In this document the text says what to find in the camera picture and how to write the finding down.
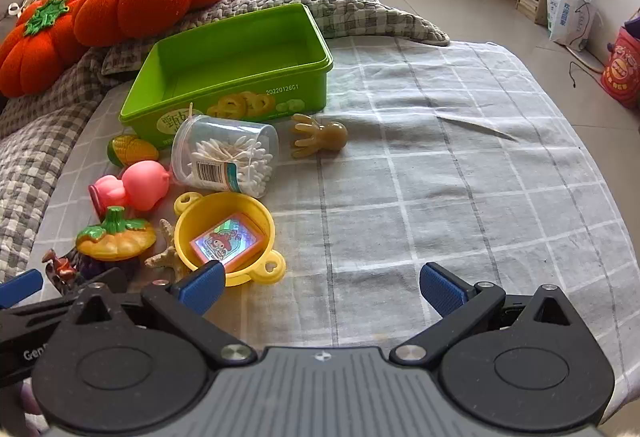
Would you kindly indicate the yellow toy pot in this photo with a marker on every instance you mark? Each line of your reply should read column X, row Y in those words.
column 200, row 222

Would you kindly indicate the cream starfish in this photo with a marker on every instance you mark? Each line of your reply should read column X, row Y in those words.
column 167, row 242

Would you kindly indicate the tan toy octopus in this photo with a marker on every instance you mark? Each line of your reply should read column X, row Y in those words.
column 330, row 134

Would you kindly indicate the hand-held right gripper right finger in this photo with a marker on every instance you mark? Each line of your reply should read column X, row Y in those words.
column 440, row 289

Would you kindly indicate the pink toy pig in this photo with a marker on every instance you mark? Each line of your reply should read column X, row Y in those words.
column 142, row 184

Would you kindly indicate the purple toy grapes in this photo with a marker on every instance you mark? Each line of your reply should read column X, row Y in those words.
column 95, row 267

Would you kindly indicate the small orange pumpkin cushion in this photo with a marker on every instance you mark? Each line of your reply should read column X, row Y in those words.
column 35, row 52

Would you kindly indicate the pink holographic card pack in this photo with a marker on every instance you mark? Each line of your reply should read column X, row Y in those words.
column 227, row 242

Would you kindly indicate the red hat gnome figurine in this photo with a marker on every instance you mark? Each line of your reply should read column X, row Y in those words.
column 62, row 267

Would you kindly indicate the clear cotton swab jar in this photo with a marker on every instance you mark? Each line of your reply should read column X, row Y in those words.
column 225, row 157

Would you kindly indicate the grey checked quilt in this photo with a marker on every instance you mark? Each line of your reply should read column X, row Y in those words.
column 300, row 2

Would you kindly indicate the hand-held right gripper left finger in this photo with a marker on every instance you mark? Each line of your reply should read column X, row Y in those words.
column 202, row 287

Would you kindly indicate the light grey grid bed sheet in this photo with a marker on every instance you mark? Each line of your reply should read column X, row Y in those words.
column 425, row 167

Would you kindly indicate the red printed bag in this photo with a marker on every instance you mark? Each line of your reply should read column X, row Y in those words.
column 622, row 67

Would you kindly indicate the grey sofa backrest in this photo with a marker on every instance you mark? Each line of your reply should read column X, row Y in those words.
column 10, row 2

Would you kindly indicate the yellow toy corn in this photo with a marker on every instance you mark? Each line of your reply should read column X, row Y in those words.
column 132, row 149

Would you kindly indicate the green plastic box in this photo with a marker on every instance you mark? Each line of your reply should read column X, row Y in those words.
column 235, row 57

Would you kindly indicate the orange toy pumpkin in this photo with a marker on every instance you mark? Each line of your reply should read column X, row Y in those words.
column 115, row 239

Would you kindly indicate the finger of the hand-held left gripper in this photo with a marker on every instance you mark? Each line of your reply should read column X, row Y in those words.
column 20, row 289

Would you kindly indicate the white paper shopping bag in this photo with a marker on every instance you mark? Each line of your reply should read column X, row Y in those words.
column 565, row 17

